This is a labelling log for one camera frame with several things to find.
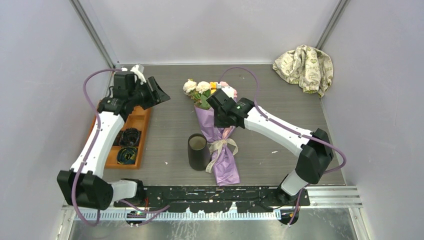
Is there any cream ribbon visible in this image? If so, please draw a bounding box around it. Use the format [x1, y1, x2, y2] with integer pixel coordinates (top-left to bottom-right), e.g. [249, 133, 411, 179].
[205, 138, 239, 174]

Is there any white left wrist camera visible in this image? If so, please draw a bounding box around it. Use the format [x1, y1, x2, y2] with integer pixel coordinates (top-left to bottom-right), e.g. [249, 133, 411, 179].
[120, 64, 147, 85]

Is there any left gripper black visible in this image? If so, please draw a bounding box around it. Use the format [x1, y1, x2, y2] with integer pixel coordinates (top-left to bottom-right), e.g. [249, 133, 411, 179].
[129, 76, 170, 110]

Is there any rolled dark fabric upper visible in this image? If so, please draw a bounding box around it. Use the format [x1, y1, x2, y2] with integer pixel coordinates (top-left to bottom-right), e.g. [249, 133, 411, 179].
[118, 127, 142, 147]

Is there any rolled dark fabric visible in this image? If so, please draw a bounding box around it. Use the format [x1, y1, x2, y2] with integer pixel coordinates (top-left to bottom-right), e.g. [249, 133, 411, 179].
[118, 127, 142, 147]
[116, 146, 138, 165]

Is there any purple flower bouquet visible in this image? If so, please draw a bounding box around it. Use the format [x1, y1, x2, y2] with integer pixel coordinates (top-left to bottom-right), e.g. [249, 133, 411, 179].
[182, 78, 240, 186]

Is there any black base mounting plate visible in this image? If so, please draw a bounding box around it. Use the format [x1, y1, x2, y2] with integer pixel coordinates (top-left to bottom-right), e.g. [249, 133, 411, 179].
[128, 185, 297, 213]

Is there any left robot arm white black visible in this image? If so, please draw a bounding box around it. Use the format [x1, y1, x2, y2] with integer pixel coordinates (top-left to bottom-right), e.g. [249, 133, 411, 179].
[56, 71, 170, 210]

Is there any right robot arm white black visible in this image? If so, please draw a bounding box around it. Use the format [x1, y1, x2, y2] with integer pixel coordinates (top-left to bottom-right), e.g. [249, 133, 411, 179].
[206, 89, 334, 206]

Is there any rolled dark fabric lower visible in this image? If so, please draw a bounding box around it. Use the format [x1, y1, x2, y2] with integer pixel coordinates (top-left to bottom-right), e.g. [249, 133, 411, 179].
[116, 146, 138, 165]

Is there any dark cylindrical vase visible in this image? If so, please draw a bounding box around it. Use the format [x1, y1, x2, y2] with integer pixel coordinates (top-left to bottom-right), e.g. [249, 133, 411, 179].
[187, 133, 211, 171]

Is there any patterned cream cloth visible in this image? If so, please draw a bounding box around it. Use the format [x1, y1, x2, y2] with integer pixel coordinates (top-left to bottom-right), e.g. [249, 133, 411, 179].
[272, 45, 334, 98]

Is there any orange compartment tray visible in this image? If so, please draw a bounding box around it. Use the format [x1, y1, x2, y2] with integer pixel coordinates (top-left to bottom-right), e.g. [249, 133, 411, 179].
[105, 106, 152, 170]

